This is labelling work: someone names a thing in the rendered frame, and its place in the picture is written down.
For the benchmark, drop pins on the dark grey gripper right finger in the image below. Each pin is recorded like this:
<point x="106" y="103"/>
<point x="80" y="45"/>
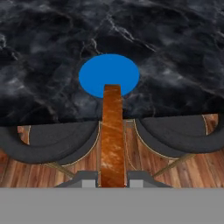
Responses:
<point x="139" y="179"/>

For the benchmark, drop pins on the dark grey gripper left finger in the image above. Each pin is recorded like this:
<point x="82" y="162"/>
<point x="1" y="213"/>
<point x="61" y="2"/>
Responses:
<point x="84" y="179"/>

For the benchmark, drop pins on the brown toasted bread slice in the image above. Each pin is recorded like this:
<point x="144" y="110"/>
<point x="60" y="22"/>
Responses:
<point x="112" y="137"/>

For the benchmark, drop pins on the blue round plate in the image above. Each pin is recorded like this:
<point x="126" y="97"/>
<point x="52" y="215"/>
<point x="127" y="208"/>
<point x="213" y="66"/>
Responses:
<point x="108" y="71"/>

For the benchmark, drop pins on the dark grey bar stool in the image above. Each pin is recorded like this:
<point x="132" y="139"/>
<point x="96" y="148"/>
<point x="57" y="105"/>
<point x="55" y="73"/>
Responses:
<point x="180" y="134"/>
<point x="55" y="143"/>

